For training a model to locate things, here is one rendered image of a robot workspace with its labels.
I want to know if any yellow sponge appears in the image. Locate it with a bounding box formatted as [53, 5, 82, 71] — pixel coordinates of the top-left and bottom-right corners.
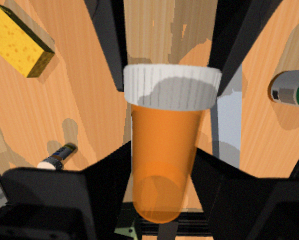
[0, 4, 55, 78]

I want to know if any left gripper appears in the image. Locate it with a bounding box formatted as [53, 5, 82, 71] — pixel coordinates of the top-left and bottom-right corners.
[84, 0, 283, 97]

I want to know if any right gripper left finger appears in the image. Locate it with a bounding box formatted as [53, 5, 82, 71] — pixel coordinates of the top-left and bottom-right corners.
[1, 140, 131, 240]

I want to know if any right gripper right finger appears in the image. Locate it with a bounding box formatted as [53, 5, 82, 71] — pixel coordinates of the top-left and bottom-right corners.
[191, 148, 299, 240]

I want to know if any orange translucent pill bottle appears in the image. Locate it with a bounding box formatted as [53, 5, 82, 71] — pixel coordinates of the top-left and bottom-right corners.
[131, 104, 205, 224]

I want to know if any grey pill bottle cap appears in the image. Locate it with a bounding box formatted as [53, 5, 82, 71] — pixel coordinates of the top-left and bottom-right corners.
[124, 64, 222, 111]

